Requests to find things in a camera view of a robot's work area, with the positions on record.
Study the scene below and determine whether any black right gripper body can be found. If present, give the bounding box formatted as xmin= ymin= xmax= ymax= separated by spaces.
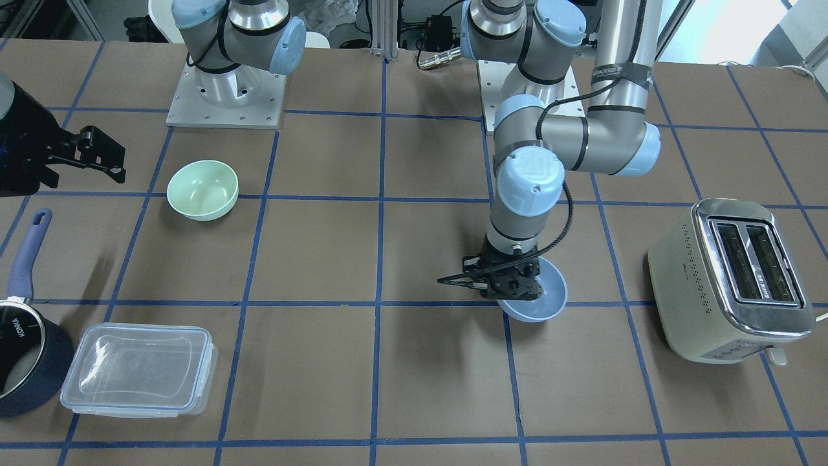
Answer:
xmin=1 ymin=73 xmax=62 ymax=197

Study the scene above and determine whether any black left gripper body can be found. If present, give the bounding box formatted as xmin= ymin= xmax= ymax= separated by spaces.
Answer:
xmin=462 ymin=239 xmax=541 ymax=301

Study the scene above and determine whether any blue bowl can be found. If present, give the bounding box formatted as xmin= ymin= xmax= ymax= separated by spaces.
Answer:
xmin=497 ymin=257 xmax=569 ymax=322

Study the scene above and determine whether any green bowl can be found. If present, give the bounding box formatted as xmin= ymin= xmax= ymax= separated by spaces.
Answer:
xmin=166 ymin=160 xmax=239 ymax=221

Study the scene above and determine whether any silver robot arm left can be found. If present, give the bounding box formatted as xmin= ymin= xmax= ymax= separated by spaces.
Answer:
xmin=439 ymin=1 xmax=662 ymax=300

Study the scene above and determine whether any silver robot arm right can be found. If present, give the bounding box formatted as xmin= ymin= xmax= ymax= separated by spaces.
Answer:
xmin=1 ymin=1 xmax=307 ymax=197

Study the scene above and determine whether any cream silver toaster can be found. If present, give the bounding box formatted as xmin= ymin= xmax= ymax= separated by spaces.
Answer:
xmin=648 ymin=198 xmax=818 ymax=366

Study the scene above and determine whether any dark blue saucepan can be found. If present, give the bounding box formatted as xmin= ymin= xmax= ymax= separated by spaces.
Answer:
xmin=1 ymin=208 xmax=74 ymax=418

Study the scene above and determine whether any clear plastic food container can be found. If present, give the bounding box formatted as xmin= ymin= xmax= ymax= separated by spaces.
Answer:
xmin=60 ymin=322 xmax=218 ymax=419

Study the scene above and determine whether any aluminium frame post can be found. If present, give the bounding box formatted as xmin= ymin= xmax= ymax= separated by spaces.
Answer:
xmin=365 ymin=0 xmax=399 ymax=63

